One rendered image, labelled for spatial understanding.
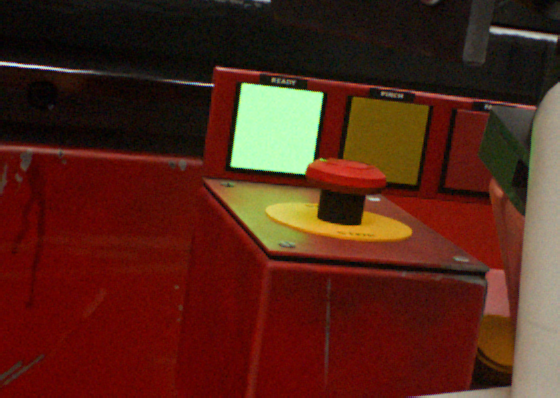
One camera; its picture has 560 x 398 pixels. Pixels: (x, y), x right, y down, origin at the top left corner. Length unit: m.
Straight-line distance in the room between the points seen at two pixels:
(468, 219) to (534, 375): 0.66
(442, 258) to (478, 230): 0.36
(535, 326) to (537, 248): 0.02
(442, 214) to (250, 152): 0.26
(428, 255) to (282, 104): 0.15
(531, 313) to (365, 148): 0.44
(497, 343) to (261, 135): 0.17
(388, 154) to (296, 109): 0.06
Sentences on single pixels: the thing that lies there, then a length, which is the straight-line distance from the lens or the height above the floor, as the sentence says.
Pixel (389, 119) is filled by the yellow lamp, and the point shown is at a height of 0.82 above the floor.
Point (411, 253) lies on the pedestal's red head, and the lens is 0.57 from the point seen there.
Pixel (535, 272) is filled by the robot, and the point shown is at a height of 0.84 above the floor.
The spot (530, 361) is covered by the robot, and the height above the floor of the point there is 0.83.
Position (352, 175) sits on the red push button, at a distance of 0.59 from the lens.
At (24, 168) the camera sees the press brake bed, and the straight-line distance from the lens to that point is 0.80.
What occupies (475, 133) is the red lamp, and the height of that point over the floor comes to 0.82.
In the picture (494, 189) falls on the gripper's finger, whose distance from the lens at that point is 0.63.
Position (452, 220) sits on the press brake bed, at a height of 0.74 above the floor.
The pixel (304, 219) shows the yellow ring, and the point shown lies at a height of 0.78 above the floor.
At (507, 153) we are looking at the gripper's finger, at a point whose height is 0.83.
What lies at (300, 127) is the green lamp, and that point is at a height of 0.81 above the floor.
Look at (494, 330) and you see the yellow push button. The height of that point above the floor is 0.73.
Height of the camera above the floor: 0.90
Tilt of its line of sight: 12 degrees down
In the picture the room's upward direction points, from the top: 9 degrees clockwise
